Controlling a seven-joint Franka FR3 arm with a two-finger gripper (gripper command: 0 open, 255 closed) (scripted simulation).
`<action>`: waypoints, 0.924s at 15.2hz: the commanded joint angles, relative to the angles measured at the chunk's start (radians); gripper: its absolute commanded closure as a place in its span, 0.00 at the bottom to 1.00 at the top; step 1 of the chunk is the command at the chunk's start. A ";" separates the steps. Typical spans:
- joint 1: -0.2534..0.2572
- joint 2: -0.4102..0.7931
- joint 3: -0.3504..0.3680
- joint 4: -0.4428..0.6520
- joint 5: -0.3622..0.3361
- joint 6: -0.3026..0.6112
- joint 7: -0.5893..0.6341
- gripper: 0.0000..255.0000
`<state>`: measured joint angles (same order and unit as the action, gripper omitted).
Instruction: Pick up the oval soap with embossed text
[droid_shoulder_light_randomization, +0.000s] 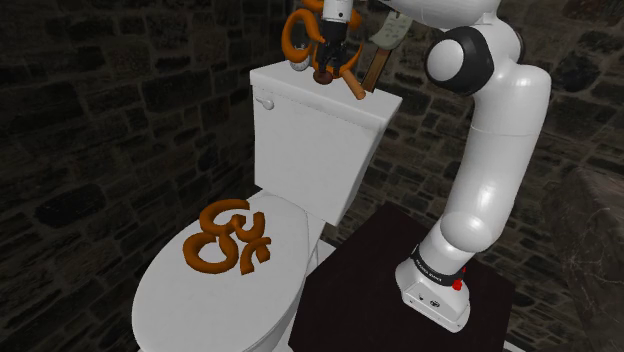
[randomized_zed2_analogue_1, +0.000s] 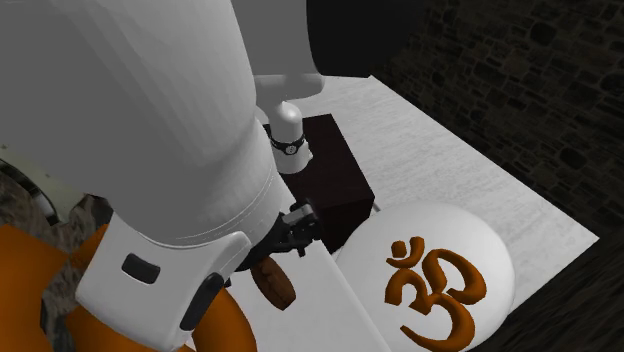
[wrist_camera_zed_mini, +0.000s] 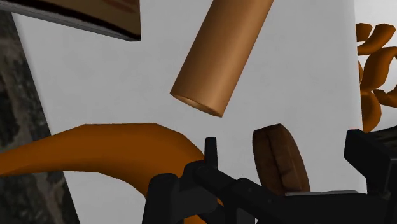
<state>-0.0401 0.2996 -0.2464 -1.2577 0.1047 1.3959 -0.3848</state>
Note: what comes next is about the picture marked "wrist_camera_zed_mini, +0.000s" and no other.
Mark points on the white table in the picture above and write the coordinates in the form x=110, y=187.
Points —
x=93, y=86

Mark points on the orange curled strips figure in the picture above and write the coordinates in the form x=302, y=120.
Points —
x=375, y=68

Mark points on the dark brown wooden disc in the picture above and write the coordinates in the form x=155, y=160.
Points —
x=279, y=158

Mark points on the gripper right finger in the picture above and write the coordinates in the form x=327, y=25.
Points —
x=375, y=155

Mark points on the tan brown cylinder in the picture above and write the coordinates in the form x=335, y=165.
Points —
x=223, y=56

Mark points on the orange curved banana shape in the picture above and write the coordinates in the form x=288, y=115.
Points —
x=124, y=149

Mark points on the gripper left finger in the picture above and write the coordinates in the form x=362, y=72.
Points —
x=173, y=198

